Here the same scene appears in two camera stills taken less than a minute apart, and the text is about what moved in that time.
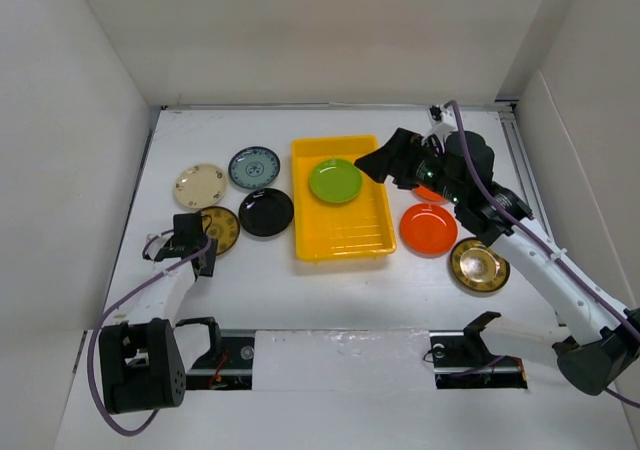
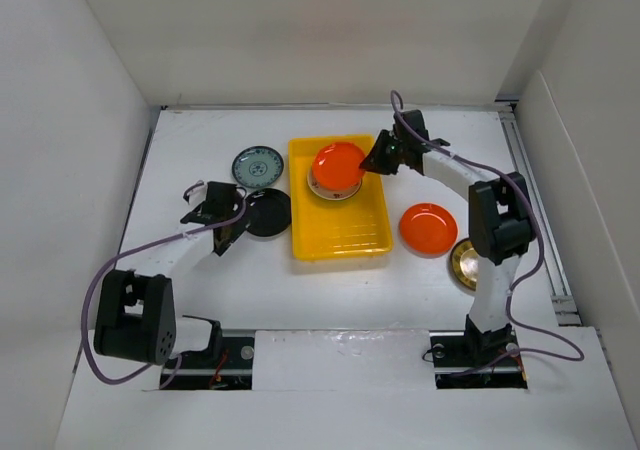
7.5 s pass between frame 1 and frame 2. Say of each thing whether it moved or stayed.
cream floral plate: moved
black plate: stayed
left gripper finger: moved
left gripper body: moved
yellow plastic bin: stayed
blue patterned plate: stayed
